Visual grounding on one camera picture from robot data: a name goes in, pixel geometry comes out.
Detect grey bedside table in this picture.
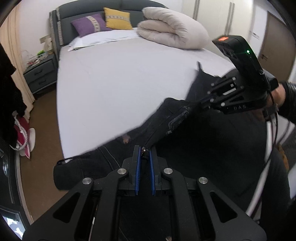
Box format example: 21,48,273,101
23,54,58,95

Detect cream wardrobe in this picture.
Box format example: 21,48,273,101
182,0,254,40

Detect pink and white steam iron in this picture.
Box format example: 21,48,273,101
11,111,36,160

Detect white pillow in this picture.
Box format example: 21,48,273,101
68,28,140,52

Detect person's right hand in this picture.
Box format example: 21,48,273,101
266,83,286,107

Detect bed with white sheet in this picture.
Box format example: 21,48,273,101
57,38,234,157

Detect black cable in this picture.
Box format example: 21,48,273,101
245,90,291,214

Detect white paper bag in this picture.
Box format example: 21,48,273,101
44,38,54,55

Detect black denim pants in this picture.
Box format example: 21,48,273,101
53,70,268,210

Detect yellow cushion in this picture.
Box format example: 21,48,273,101
104,8,133,30

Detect purple cushion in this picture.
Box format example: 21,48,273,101
71,13,112,37

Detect dark grey padded headboard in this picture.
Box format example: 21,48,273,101
49,0,168,55

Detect beige curtain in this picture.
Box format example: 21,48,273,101
1,6,35,121

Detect rolled beige duvet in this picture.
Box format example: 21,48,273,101
137,7,210,50

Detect white wire basket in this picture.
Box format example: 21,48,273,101
21,50,48,68

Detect black garment on rack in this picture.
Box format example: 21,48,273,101
0,43,28,149

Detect brown wooden door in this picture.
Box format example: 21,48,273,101
258,13,295,81

